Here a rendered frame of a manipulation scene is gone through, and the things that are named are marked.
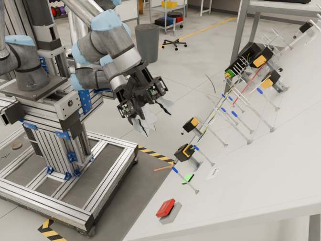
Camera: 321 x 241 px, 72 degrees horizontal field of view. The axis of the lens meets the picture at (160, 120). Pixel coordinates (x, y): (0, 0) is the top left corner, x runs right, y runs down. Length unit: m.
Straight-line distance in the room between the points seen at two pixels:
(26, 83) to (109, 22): 0.69
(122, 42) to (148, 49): 3.64
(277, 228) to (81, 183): 1.42
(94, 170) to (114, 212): 0.38
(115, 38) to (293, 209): 0.52
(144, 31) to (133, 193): 2.89
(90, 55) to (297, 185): 0.58
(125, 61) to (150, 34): 3.55
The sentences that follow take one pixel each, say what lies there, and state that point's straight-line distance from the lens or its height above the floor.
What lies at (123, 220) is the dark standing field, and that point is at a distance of 1.94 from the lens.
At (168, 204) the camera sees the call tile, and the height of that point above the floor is 1.14.
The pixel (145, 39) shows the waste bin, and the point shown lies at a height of 0.46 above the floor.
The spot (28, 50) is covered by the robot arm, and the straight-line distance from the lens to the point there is 1.18.
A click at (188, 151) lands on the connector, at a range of 0.74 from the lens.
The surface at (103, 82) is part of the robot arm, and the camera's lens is 1.00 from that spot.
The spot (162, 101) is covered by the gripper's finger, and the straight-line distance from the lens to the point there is 0.73.
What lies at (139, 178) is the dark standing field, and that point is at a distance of 2.15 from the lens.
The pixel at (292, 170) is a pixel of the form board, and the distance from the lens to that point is 0.45.
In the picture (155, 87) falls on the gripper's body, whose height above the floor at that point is 1.37.
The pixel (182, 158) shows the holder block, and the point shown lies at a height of 1.12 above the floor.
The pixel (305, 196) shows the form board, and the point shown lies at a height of 1.41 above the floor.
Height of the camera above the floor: 1.68
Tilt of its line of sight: 37 degrees down
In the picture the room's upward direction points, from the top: straight up
